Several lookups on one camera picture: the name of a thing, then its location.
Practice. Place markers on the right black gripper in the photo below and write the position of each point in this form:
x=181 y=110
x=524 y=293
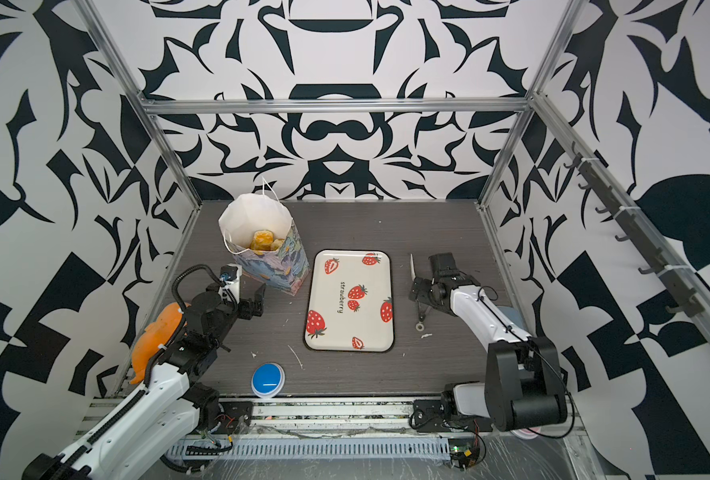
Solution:
x=424 y=292

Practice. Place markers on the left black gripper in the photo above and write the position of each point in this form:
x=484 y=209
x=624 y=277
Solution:
x=245 y=310

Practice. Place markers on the fake croissant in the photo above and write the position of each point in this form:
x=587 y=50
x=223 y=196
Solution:
x=262 y=240

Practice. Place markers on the floral paper gift bag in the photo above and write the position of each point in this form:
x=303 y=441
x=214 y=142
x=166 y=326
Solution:
x=284 y=269

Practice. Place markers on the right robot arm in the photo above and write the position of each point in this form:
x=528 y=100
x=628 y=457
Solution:
x=523 y=389

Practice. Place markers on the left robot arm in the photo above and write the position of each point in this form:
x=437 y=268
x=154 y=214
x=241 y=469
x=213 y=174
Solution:
x=169 y=401

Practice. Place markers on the white strawberry tray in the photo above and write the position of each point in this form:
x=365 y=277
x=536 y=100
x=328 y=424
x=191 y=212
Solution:
x=351 y=303

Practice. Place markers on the blue push button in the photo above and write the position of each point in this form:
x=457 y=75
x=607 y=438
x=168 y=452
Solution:
x=268 y=380

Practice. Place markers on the orange plush toy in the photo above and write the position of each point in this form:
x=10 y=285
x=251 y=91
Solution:
x=155 y=334

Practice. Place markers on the light blue lid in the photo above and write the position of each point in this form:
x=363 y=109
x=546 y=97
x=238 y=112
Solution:
x=514 y=316

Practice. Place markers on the small green-lit circuit board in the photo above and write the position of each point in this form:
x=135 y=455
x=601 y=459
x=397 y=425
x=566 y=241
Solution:
x=468 y=454

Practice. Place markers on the pink push button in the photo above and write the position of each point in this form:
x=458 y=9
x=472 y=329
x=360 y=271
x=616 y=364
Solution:
x=526 y=433

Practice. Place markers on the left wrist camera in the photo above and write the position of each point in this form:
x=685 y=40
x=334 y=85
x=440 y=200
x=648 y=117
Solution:
x=230 y=276

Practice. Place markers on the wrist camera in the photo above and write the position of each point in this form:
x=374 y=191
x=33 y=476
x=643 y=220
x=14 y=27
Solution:
x=230 y=276
x=443 y=265

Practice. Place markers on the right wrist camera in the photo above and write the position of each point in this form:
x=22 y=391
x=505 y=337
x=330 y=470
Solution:
x=443 y=265

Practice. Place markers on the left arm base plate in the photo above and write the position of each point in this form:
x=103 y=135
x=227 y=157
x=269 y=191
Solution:
x=233 y=416

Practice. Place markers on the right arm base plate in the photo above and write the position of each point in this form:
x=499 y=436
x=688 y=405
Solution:
x=436 y=416

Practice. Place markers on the white slotted cable duct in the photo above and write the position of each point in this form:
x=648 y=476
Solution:
x=434 y=449

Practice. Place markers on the black wall hook rack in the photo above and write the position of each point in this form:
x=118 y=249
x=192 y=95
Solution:
x=638 y=230

